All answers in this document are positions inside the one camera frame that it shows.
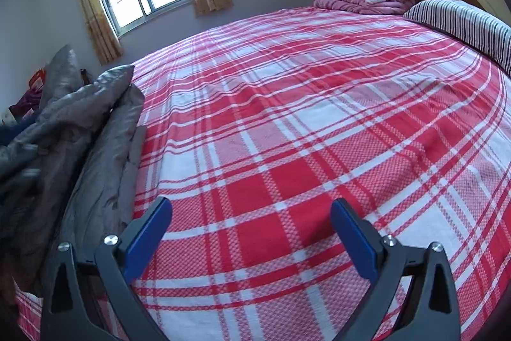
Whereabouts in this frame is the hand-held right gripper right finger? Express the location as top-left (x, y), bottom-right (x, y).
top-left (331, 198), bottom-right (461, 341)

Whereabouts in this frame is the grey down jacket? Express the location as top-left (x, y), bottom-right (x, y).
top-left (0, 44), bottom-right (146, 298)

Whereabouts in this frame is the red plaid bed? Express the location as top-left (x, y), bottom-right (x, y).
top-left (14, 5), bottom-right (511, 341)

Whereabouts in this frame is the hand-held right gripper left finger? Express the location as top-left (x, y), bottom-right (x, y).
top-left (40, 196), bottom-right (173, 341)

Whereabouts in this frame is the striped pillow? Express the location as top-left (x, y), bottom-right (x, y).
top-left (403, 0), bottom-right (511, 74)

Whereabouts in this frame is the red box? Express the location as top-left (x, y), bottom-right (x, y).
top-left (27, 68), bottom-right (48, 91)

